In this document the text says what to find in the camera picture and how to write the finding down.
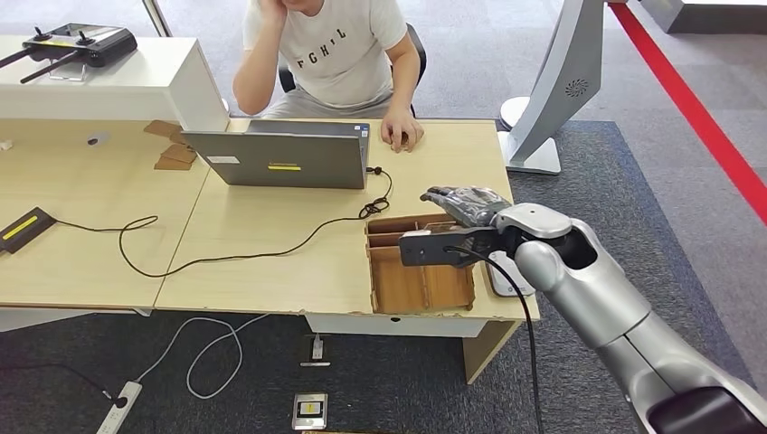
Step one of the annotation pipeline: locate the person's right hand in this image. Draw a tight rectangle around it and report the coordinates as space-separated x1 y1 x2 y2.
256 0 290 28

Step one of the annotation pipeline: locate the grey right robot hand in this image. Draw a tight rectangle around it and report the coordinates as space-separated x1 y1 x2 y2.
419 185 514 229

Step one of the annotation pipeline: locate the person's left hand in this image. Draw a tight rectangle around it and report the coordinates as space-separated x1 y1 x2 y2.
380 108 426 154

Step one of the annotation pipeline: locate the person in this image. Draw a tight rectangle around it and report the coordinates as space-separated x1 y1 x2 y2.
232 0 428 154

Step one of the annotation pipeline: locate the grey card reader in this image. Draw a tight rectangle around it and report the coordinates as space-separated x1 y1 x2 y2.
484 250 537 299

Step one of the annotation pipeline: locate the black office chair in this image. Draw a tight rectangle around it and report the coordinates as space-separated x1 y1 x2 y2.
277 23 429 118

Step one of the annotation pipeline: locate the white round base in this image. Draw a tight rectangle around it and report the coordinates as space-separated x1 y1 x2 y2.
499 95 534 130

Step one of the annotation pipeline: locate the wooden compartment tray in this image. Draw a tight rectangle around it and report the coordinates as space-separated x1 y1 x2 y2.
365 213 477 316

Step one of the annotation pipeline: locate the metal pole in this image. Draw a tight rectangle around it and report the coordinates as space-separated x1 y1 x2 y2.
141 0 175 39

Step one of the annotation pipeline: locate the grey laptop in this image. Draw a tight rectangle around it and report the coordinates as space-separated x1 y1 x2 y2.
182 119 371 191

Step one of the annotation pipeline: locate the silver kiosk stand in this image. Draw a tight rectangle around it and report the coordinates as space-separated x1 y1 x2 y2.
498 0 608 176

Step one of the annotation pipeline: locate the light wood desk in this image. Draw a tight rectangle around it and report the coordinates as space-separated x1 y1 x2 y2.
0 117 212 333
154 117 542 386

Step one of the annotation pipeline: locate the white counter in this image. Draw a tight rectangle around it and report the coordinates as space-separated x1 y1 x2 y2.
0 35 232 134

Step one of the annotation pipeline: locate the black remote controller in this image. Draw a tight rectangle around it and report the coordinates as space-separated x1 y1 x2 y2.
0 23 139 86

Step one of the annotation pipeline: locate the dark grey floor rug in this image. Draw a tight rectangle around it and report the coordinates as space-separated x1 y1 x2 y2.
0 117 756 434

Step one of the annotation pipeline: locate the floor socket with white plug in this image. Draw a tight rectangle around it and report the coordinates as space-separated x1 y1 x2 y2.
298 333 332 368

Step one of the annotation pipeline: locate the clear controller stand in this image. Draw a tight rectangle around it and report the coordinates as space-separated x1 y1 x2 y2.
49 61 90 82

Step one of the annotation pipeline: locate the silver floor socket box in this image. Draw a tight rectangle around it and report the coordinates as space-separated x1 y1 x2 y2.
290 392 329 432

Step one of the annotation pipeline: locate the white grey platform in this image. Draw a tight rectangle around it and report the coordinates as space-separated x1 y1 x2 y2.
639 0 767 35

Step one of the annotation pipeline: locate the black power brick yellow label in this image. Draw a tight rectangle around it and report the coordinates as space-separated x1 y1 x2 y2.
0 206 59 255

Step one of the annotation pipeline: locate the white power strip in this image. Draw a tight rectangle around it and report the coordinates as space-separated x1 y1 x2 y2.
95 380 145 434

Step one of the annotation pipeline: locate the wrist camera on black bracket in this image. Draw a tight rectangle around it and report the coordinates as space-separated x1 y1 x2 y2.
398 226 516 269

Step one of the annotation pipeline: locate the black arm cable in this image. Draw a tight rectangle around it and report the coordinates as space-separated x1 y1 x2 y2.
446 245 545 434

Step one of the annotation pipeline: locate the black laptop power cable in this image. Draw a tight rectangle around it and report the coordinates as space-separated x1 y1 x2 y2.
55 166 395 279

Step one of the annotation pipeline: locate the white floor cable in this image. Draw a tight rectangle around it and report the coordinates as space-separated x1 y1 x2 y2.
133 314 270 401

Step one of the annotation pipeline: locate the black floor cable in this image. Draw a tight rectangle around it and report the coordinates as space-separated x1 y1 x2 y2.
0 362 117 401

